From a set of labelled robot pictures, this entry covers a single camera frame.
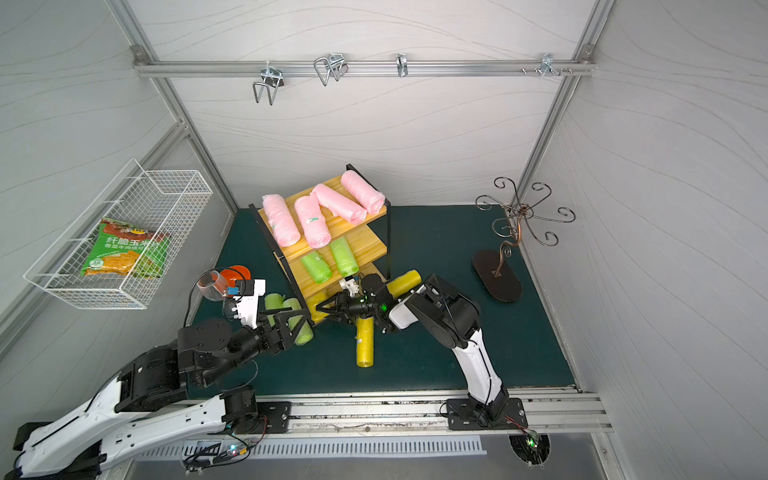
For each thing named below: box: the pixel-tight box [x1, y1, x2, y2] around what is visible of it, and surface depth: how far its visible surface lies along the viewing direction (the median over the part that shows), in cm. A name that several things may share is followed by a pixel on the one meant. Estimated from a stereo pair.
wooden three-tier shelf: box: [249, 164, 390, 325], surface depth 73 cm
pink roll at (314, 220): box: [294, 192, 332, 249], surface depth 67 cm
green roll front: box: [329, 236, 359, 278], surface depth 82 cm
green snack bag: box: [81, 218, 171, 279], surface depth 63 cm
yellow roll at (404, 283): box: [386, 269, 422, 299], surface depth 98 cm
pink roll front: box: [341, 170, 385, 215], surface depth 75 cm
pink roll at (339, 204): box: [312, 183, 368, 224], surface depth 73 cm
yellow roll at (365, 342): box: [356, 316, 375, 368], surface depth 84 cm
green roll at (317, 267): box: [300, 251, 332, 284], surface depth 80 cm
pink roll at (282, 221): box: [262, 194, 301, 247], surface depth 68 cm
